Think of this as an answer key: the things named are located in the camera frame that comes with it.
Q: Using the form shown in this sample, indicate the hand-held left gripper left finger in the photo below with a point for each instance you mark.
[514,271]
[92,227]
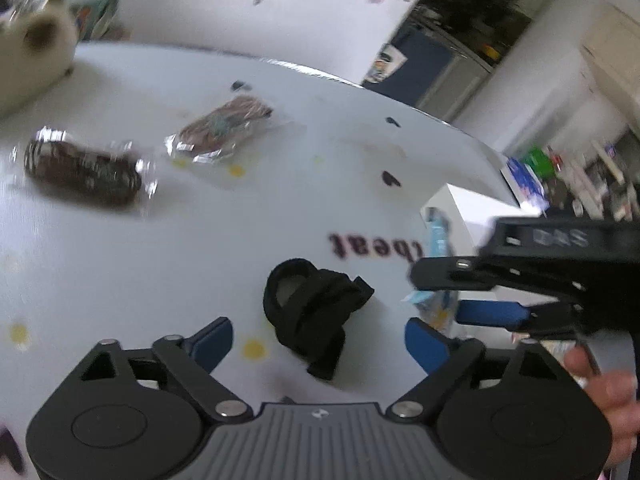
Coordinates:
[215,342]

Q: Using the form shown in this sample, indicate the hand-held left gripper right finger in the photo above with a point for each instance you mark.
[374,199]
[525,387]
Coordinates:
[425,345]

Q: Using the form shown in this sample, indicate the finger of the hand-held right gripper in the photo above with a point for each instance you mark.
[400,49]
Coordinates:
[487,312]
[450,274]

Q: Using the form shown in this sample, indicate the blue and white packet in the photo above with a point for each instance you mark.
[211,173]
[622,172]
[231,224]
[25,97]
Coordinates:
[439,240]

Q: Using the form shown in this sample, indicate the white cardboard box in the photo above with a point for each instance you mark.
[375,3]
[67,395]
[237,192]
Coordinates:
[465,210]

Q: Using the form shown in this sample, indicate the black fabric wrist band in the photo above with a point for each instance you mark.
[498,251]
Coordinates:
[320,330]

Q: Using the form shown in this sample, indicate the person's right hand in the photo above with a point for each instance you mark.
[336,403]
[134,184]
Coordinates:
[620,400]

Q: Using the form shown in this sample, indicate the blue and white tissue pack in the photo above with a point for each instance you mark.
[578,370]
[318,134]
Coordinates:
[525,185]

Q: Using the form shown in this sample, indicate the green shopping bag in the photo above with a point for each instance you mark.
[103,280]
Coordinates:
[539,160]

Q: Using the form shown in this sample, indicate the dark blue sofa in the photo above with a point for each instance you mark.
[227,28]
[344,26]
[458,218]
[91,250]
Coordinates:
[435,67]

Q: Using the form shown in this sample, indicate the dark brown wrapped packet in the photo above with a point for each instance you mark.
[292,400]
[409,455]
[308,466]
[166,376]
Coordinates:
[80,172]

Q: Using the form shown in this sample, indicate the brown packet with straw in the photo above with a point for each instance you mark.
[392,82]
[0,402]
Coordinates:
[225,122]

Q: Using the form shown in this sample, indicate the white printed tote bag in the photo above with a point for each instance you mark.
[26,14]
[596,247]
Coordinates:
[386,62]

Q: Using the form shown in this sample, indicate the cream cat figurine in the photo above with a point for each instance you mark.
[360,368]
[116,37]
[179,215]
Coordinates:
[30,65]

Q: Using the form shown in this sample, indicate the patterned cloth covered stand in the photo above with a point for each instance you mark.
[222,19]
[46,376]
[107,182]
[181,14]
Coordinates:
[95,10]

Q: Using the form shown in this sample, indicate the cream wall cabinet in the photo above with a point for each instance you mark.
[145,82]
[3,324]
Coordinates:
[615,50]

